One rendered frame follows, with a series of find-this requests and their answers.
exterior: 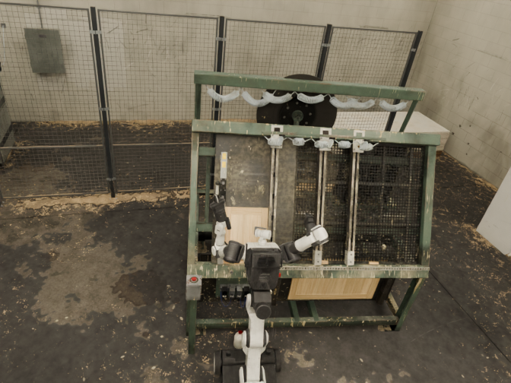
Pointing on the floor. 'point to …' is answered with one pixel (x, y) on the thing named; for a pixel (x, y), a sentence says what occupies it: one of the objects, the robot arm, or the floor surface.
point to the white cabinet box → (499, 218)
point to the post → (192, 326)
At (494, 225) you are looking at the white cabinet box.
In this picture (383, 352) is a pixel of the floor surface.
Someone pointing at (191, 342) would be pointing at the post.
